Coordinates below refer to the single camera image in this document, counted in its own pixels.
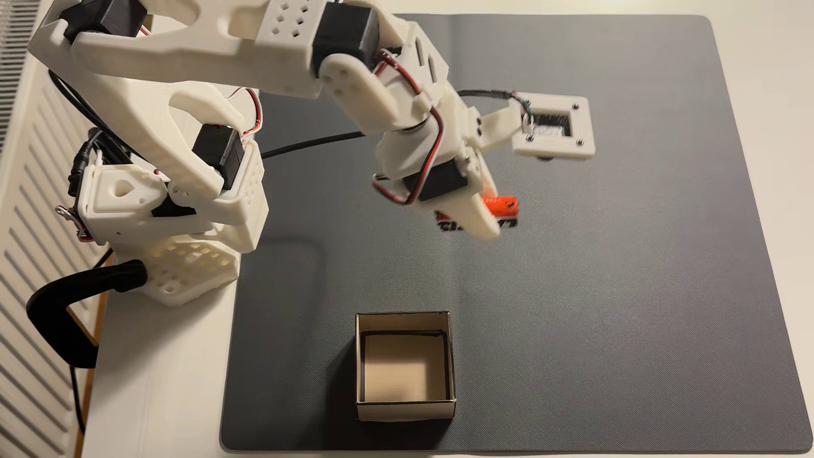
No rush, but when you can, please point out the open cardboard box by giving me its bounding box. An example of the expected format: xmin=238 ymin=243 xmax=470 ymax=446
xmin=355 ymin=311 xmax=457 ymax=422

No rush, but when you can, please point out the red cylindrical battery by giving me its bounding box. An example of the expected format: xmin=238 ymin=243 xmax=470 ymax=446
xmin=435 ymin=194 xmax=520 ymax=231

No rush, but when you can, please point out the white framed wrist camera box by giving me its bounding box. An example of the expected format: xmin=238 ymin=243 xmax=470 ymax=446
xmin=480 ymin=92 xmax=597 ymax=160

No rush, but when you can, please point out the white wall radiator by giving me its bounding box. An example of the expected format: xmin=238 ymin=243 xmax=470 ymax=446
xmin=0 ymin=0 xmax=113 ymax=458

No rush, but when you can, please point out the black table clamp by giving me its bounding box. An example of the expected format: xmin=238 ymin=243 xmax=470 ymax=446
xmin=27 ymin=260 xmax=149 ymax=370

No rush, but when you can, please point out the dark grey table mat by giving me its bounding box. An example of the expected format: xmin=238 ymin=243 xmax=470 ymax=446
xmin=219 ymin=14 xmax=814 ymax=454

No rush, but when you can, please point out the red black servo wire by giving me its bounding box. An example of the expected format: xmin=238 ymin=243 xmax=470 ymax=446
xmin=371 ymin=50 xmax=446 ymax=206

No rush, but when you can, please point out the black camera cable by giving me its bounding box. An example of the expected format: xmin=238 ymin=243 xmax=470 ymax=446
xmin=259 ymin=89 xmax=532 ymax=160

